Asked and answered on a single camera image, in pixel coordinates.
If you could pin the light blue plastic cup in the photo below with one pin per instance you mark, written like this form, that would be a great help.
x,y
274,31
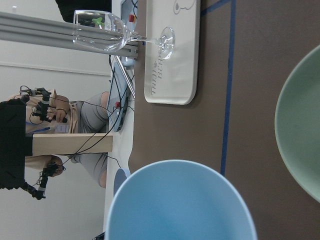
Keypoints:
x,y
178,200

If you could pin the blue bowl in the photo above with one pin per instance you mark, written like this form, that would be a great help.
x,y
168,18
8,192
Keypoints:
x,y
120,177

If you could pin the green bowl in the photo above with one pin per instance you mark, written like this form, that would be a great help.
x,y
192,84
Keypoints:
x,y
297,123

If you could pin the cream bear tray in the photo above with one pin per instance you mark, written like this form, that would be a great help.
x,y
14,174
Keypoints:
x,y
172,81

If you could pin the blue teach pendant tablet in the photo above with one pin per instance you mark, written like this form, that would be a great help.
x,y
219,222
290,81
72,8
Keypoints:
x,y
118,98

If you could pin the clear wine glass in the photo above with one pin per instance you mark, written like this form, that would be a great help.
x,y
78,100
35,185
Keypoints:
x,y
105,32

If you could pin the seated person in beige shirt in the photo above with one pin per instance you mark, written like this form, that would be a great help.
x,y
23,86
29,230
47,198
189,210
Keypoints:
x,y
66,117

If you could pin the silver rod with green clip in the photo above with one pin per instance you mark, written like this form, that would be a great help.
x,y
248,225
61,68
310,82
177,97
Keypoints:
x,y
125,72

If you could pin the light wooden board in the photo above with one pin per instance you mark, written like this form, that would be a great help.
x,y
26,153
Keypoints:
x,y
71,143

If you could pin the person in black shirt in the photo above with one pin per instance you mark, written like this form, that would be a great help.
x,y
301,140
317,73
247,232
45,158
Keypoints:
x,y
68,7

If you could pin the aluminium frame post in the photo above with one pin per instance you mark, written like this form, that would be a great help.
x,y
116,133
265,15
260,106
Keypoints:
x,y
44,32

